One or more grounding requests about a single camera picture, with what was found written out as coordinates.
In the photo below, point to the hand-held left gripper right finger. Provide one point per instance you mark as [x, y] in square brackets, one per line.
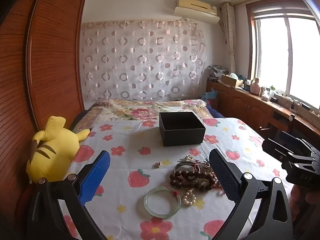
[223, 177]

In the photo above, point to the wooden sideboard cabinet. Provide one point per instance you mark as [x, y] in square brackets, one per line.
[240, 105]

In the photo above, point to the open cardboard box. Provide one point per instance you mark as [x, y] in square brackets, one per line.
[228, 81]

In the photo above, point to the floral quilt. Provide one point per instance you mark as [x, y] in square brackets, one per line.
[140, 112]

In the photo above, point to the window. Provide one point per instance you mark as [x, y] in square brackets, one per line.
[287, 55]

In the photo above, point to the person's right hand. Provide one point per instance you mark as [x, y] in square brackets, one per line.
[298, 202]

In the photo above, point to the blue plastic bag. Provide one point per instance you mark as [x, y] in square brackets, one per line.
[210, 95]

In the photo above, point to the circle patterned wall curtain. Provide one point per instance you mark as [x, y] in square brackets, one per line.
[140, 60]

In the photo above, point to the wooden wardrobe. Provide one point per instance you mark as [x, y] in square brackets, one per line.
[50, 55]

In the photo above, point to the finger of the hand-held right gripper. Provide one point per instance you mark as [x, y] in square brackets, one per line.
[275, 147]
[290, 137]

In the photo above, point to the strawberry flower print bedsheet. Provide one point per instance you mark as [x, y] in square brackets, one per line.
[140, 140]

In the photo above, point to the yellow plush toy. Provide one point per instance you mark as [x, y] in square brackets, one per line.
[50, 155]

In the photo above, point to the white bottle with green cap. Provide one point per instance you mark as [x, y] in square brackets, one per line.
[272, 93]

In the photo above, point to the beige window curtain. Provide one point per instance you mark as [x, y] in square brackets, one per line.
[230, 37]

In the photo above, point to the silver bangle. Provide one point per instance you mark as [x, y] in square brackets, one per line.
[185, 165]

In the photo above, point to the pink ceramic jar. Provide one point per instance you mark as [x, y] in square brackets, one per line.
[255, 87]

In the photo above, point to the wall air conditioner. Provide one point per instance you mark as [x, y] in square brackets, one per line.
[195, 11]

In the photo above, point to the black cardboard box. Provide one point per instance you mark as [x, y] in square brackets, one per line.
[182, 137]

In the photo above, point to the green jade bangle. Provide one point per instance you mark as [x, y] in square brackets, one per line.
[150, 210]

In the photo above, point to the stack of newspapers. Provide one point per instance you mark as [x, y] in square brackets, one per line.
[217, 71]

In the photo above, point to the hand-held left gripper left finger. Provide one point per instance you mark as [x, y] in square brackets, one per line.
[95, 177]

